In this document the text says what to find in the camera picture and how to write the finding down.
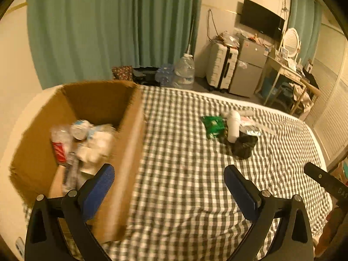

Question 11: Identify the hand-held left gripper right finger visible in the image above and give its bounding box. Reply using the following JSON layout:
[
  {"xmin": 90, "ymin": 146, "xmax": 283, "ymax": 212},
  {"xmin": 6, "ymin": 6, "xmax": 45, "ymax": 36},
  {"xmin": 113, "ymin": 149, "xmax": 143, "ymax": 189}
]
[{"xmin": 223, "ymin": 164, "xmax": 317, "ymax": 261}]

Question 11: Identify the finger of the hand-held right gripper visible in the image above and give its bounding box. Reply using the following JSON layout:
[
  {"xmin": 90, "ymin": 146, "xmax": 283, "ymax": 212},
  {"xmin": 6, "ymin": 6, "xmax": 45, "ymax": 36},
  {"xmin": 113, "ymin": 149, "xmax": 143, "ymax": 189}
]
[{"xmin": 303, "ymin": 162, "xmax": 348, "ymax": 204}]

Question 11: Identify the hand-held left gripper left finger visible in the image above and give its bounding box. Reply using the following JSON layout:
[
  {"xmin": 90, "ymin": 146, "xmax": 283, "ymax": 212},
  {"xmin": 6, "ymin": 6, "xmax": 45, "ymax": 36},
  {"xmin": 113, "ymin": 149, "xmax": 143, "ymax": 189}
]
[{"xmin": 25, "ymin": 163, "xmax": 116, "ymax": 261}]

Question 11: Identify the white ointment tube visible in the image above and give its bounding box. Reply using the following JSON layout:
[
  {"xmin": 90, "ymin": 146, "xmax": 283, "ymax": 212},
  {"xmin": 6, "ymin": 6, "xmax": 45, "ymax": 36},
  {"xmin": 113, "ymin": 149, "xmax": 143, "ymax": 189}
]
[{"xmin": 62, "ymin": 152, "xmax": 80, "ymax": 193}]

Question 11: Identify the large white tissue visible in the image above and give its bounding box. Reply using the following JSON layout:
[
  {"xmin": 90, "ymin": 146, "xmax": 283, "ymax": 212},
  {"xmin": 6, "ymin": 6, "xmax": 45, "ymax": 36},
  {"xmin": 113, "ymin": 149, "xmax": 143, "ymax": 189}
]
[{"xmin": 76, "ymin": 129, "xmax": 116, "ymax": 173}]

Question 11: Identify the cardboard box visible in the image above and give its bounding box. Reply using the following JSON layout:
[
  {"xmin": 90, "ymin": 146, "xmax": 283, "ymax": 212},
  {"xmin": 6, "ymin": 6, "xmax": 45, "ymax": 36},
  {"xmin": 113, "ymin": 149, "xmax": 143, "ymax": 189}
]
[{"xmin": 9, "ymin": 80, "xmax": 147, "ymax": 242}]

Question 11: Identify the clear bag with red label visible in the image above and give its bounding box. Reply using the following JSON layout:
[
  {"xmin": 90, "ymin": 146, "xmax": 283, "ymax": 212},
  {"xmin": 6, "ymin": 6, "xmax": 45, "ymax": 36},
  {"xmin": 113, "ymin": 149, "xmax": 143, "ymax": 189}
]
[{"xmin": 50, "ymin": 125, "xmax": 75, "ymax": 167}]

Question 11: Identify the blue and white packet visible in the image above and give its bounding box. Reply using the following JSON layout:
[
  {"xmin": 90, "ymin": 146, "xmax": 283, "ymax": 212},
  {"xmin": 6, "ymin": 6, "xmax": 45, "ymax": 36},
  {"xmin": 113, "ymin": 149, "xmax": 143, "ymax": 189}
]
[{"xmin": 71, "ymin": 120, "xmax": 94, "ymax": 140}]

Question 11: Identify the person's right hand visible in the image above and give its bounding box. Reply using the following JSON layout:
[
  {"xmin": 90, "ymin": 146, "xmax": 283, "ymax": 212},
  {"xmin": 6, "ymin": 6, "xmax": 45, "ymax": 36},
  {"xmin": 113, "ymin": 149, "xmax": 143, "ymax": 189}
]
[{"xmin": 315, "ymin": 207, "xmax": 348, "ymax": 257}]

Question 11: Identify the black crumpled cloth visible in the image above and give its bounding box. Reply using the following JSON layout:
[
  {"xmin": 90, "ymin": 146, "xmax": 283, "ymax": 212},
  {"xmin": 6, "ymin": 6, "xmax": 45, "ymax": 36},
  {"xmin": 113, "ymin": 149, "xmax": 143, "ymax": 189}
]
[{"xmin": 221, "ymin": 134, "xmax": 259, "ymax": 159}]

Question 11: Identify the grey checked bed sheet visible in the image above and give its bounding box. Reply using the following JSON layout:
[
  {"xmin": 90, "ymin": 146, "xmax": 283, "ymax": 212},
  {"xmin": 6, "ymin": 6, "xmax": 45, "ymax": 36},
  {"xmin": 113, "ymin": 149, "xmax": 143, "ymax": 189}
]
[{"xmin": 23, "ymin": 85, "xmax": 333, "ymax": 261}]

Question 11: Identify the white plastic bottle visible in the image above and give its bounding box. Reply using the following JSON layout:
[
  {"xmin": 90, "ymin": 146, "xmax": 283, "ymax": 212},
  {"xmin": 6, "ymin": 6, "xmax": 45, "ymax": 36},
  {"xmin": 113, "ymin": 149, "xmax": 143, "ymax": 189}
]
[{"xmin": 226, "ymin": 110, "xmax": 241, "ymax": 143}]

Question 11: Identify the white louvred closet door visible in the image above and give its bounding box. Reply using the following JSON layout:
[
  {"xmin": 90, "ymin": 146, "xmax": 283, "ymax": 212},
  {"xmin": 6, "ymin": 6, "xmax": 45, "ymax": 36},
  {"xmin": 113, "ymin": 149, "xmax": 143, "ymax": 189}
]
[{"xmin": 302, "ymin": 24, "xmax": 348, "ymax": 166}]

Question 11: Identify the clear wrapper with red print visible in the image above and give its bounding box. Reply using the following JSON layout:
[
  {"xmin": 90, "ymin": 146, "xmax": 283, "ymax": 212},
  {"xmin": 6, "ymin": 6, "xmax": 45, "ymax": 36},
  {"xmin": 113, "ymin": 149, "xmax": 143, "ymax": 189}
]
[{"xmin": 239, "ymin": 110, "xmax": 283, "ymax": 136}]

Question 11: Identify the green snack packet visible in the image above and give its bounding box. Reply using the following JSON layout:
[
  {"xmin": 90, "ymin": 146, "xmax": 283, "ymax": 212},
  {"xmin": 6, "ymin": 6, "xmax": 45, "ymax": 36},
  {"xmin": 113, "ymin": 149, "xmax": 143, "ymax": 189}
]
[{"xmin": 201, "ymin": 115, "xmax": 227, "ymax": 140}]

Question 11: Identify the wooden chair with clothes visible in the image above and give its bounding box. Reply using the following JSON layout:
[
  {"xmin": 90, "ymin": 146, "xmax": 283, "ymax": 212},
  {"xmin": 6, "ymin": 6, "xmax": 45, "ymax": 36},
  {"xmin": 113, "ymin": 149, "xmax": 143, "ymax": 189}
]
[{"xmin": 280, "ymin": 76, "xmax": 321, "ymax": 115}]

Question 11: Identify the white dressing desk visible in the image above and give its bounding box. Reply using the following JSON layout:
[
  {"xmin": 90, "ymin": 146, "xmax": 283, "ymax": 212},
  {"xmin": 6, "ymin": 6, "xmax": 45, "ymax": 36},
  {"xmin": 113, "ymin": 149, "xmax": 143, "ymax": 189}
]
[{"xmin": 254, "ymin": 54, "xmax": 313, "ymax": 106}]

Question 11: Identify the floral patterned bag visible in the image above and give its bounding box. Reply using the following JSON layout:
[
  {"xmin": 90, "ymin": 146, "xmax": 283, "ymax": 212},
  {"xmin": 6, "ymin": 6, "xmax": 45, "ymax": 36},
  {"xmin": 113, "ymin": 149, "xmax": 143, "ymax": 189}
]
[{"xmin": 111, "ymin": 65, "xmax": 134, "ymax": 81}]

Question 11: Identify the grey mini fridge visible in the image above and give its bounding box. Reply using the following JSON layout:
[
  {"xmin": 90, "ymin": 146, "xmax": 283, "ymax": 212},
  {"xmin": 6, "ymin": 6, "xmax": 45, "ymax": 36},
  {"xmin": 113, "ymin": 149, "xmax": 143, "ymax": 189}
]
[{"xmin": 228, "ymin": 38, "xmax": 268, "ymax": 98}]

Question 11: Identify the black duffel bag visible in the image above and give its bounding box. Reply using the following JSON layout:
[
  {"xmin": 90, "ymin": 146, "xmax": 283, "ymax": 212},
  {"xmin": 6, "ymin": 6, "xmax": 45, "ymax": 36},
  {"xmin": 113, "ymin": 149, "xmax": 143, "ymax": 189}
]
[{"xmin": 132, "ymin": 67, "xmax": 161, "ymax": 86}]

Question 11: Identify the white suitcase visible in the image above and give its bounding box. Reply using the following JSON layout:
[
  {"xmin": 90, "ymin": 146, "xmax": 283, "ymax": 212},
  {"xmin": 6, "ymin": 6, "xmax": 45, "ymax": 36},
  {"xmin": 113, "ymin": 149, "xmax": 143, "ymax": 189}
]
[{"xmin": 205, "ymin": 42, "xmax": 240, "ymax": 91}]

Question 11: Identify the pack of water bottles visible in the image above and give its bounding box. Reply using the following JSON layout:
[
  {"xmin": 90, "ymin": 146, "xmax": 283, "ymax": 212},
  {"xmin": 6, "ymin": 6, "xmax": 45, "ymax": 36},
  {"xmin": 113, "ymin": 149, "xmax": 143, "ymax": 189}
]
[{"xmin": 155, "ymin": 63, "xmax": 177, "ymax": 87}]

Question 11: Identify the large clear water bottle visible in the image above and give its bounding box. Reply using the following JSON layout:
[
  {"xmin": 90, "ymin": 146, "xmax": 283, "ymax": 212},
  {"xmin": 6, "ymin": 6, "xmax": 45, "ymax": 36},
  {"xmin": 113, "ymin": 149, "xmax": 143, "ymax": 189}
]
[{"xmin": 174, "ymin": 54, "xmax": 195, "ymax": 89}]

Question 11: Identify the white vanity mirror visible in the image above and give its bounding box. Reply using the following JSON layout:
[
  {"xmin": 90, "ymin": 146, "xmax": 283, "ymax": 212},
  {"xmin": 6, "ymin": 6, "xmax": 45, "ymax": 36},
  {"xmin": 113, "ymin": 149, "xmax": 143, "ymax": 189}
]
[{"xmin": 280, "ymin": 28, "xmax": 302, "ymax": 60}]

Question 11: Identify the green curtain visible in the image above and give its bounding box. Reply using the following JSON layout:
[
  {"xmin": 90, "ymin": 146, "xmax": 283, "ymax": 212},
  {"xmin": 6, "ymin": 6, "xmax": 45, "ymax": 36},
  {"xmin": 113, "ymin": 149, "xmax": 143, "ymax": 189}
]
[
  {"xmin": 287, "ymin": 0, "xmax": 323, "ymax": 60},
  {"xmin": 27, "ymin": 0, "xmax": 204, "ymax": 90}
]

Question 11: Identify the black wall television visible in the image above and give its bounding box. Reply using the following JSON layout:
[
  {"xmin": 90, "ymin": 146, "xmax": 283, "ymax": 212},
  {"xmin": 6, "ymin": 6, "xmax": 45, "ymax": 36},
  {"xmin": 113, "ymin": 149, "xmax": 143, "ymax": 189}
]
[{"xmin": 239, "ymin": 0, "xmax": 286, "ymax": 41}]

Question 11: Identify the wall cable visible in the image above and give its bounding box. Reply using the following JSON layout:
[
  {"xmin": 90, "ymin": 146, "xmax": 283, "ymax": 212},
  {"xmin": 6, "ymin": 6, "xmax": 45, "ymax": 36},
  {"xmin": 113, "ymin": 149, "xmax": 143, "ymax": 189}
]
[{"xmin": 207, "ymin": 9, "xmax": 218, "ymax": 41}]

